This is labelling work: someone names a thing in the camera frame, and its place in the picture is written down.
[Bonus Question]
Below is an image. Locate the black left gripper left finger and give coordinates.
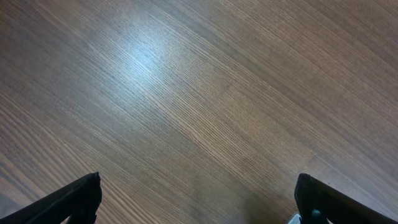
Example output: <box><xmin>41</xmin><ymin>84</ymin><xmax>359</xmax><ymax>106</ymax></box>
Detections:
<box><xmin>1</xmin><ymin>172</ymin><xmax>102</xmax><ymax>224</ymax></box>

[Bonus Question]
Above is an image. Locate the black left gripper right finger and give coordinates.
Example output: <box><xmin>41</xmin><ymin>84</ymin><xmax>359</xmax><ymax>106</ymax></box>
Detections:
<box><xmin>294</xmin><ymin>173</ymin><xmax>397</xmax><ymax>224</ymax></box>

